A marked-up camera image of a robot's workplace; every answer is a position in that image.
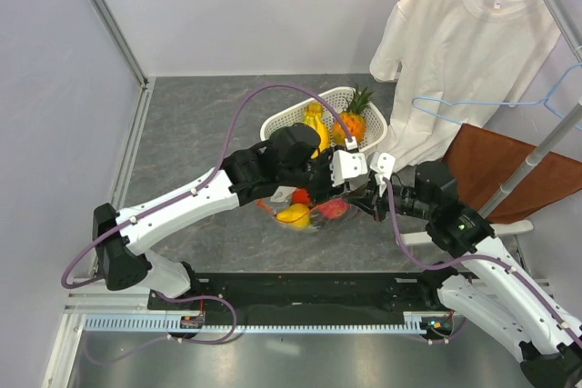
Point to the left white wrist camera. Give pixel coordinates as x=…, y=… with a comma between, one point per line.
x=347, y=164

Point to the blue clothes hanger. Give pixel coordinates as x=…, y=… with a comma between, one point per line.
x=545, y=101

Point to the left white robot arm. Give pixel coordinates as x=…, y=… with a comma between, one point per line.
x=124, y=238

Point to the yellow toy bananas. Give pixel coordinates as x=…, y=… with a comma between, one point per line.
x=313, y=117

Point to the white t-shirt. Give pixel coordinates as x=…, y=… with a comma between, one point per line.
x=454, y=62

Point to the aluminium frame post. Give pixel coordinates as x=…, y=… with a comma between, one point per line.
x=115, y=32

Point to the dark red toy apple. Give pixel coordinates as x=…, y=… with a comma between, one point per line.
x=333, y=209

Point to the brown cloth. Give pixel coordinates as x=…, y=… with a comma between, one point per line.
x=482, y=160

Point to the white clothes rack stand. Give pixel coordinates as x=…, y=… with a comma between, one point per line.
x=532, y=160

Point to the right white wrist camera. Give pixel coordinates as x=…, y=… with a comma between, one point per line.
x=382, y=163

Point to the slotted cable duct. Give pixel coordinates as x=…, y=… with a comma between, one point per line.
x=192, y=322

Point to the clear zip top bag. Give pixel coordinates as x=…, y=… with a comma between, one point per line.
x=281, y=199

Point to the toy pineapple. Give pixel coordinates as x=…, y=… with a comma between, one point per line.
x=354, y=114

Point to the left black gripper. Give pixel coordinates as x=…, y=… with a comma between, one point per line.
x=328, y=190

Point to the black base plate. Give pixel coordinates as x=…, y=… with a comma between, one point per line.
x=319, y=299

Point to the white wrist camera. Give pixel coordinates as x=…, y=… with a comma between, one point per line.
x=382, y=163
x=347, y=164

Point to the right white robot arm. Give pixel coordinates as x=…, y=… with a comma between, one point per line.
x=482, y=281

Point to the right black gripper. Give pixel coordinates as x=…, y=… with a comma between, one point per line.
x=371, y=201

